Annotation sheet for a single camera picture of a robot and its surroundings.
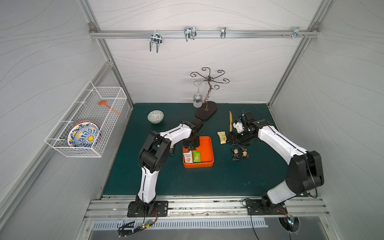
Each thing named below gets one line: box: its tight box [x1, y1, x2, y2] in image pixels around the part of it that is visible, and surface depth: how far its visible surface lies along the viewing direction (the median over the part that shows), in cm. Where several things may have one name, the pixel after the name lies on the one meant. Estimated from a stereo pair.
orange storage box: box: [183, 136, 215, 169], surface depth 92 cm
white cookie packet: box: [183, 150, 193, 164], surface depth 90 cm
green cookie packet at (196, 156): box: [192, 150, 201, 163], surface depth 92 cm
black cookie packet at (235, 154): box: [231, 148, 240, 161], surface depth 94 cm
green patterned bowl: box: [147, 109, 165, 125], surface depth 113 cm
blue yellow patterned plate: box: [67, 120, 101, 148], surface depth 62 cm
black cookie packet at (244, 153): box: [240, 147, 249, 160], surface depth 95 cm
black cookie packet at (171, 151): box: [168, 147, 175, 156], surface depth 95 cm
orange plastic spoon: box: [98, 100, 123, 117], surface depth 80 cm
